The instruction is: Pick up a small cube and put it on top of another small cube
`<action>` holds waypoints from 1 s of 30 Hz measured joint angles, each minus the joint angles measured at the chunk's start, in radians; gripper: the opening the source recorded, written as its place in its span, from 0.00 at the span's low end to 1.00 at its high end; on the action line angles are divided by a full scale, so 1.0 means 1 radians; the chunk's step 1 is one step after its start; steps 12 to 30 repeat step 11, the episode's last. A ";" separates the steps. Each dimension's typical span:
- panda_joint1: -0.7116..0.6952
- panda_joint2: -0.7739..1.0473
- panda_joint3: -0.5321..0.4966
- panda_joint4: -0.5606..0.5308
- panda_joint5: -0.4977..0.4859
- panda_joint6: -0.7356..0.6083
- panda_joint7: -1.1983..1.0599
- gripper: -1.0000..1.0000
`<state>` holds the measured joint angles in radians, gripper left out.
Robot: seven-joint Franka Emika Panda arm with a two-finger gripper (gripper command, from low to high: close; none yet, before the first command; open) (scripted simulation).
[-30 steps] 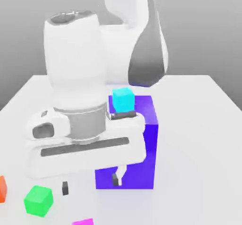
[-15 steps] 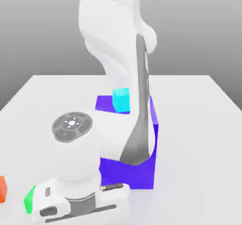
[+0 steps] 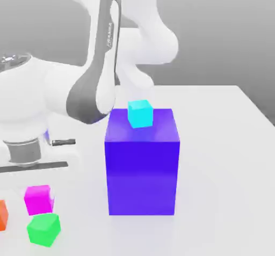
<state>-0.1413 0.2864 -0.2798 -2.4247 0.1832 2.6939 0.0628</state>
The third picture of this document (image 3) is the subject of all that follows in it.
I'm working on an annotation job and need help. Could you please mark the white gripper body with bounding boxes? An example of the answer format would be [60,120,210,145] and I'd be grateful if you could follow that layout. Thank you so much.
[0,162,70,185]

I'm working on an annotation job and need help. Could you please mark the small magenta cube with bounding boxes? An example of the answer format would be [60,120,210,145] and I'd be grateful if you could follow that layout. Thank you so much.
[24,184,55,216]

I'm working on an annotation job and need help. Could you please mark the small green cube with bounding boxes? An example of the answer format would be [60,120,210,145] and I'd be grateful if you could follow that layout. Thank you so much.
[26,213,62,248]

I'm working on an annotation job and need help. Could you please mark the small orange cube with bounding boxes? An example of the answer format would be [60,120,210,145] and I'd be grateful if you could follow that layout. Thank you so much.
[0,199,10,232]

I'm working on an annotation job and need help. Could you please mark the small cyan cube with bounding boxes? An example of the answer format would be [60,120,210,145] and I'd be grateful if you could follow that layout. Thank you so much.
[127,99,154,129]

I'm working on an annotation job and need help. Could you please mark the large purple box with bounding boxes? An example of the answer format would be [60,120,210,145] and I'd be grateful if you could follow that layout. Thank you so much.
[104,108,180,216]

